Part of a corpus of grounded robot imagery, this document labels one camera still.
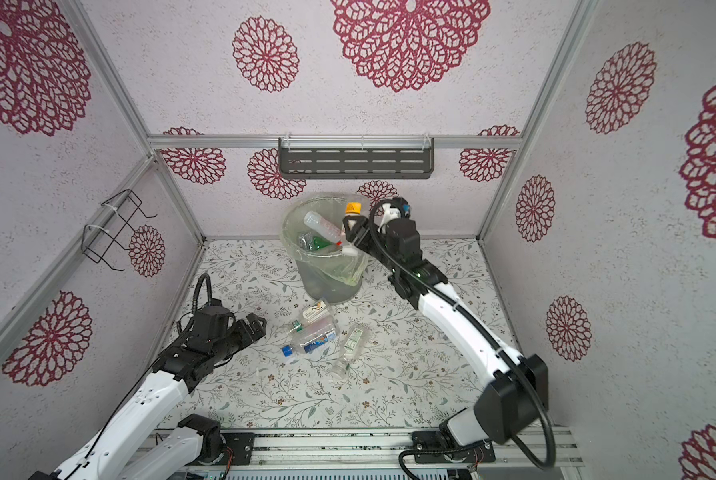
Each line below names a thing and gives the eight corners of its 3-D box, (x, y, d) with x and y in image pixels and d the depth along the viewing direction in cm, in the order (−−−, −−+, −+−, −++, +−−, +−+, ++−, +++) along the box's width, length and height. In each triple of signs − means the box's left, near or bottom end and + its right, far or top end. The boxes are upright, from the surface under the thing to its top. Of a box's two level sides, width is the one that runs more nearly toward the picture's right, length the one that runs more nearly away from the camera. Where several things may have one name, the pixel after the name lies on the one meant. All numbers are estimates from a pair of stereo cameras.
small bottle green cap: (293, 329, 96) (291, 322, 92) (323, 305, 102) (321, 297, 98) (302, 338, 94) (300, 330, 90) (331, 313, 100) (330, 305, 96)
